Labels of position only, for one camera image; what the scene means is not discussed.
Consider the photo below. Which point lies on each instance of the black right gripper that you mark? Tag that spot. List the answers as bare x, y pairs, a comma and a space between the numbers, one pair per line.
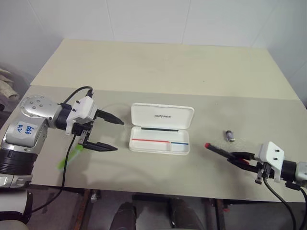
266, 171

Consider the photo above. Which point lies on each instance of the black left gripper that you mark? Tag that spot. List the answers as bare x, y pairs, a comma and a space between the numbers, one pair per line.
82, 127

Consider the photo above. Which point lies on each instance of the black marker with red cap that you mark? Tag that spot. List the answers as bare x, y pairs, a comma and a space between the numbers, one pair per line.
217, 149

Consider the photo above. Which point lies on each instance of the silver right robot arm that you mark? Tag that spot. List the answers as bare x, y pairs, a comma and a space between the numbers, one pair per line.
299, 170

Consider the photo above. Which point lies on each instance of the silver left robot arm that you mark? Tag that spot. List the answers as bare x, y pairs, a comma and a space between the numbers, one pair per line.
26, 130

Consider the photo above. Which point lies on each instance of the green marker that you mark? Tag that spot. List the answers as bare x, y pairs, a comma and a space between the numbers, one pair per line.
60, 165

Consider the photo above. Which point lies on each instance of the white open pencil case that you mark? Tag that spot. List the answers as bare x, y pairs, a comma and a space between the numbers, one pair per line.
163, 116

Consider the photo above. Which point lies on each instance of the dark rounded shape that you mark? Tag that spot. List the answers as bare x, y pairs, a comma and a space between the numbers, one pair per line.
126, 216
183, 215

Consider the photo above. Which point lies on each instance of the beige crumpled cloth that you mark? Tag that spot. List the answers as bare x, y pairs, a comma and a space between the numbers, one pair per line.
6, 82

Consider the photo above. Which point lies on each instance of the white black robot torso shell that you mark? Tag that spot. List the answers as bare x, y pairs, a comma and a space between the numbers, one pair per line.
12, 206

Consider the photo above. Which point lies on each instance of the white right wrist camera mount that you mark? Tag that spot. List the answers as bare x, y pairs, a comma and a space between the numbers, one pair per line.
272, 153

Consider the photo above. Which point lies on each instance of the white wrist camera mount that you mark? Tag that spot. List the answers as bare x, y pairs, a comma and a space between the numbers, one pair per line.
82, 109
272, 153

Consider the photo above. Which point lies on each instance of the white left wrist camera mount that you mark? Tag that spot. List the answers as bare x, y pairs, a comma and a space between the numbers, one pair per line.
82, 109

